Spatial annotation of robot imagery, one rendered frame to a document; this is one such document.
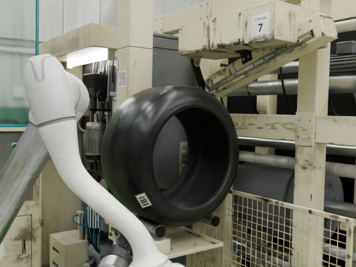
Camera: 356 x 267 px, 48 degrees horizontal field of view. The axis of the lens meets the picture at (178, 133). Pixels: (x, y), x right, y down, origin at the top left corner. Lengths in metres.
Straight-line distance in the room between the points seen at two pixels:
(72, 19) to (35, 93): 10.24
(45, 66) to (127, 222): 0.44
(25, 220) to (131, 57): 0.94
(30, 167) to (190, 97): 0.67
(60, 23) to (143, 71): 9.31
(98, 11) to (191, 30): 9.69
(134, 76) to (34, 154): 0.79
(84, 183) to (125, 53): 0.99
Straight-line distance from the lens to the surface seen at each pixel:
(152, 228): 1.60
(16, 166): 1.25
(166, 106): 1.51
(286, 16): 1.64
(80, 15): 11.38
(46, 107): 1.05
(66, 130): 1.05
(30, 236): 2.16
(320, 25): 1.62
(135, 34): 1.91
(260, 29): 1.62
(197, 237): 1.86
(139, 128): 1.47
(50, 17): 11.12
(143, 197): 1.50
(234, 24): 1.72
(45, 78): 1.06
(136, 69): 1.89
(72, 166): 1.06
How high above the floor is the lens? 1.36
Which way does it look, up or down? 3 degrees down
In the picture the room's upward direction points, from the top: 1 degrees clockwise
